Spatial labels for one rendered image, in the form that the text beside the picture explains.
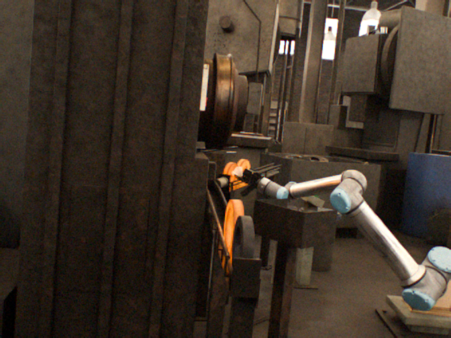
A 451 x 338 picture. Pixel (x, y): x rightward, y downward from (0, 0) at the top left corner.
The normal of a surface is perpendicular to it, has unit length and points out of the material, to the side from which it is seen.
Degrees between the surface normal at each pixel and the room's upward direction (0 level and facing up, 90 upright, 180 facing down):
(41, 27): 90
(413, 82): 90
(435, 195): 90
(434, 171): 90
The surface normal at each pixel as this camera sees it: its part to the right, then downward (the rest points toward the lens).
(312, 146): -0.88, -0.04
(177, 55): 0.13, 0.10
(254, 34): -0.11, 0.08
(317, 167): 0.38, 0.12
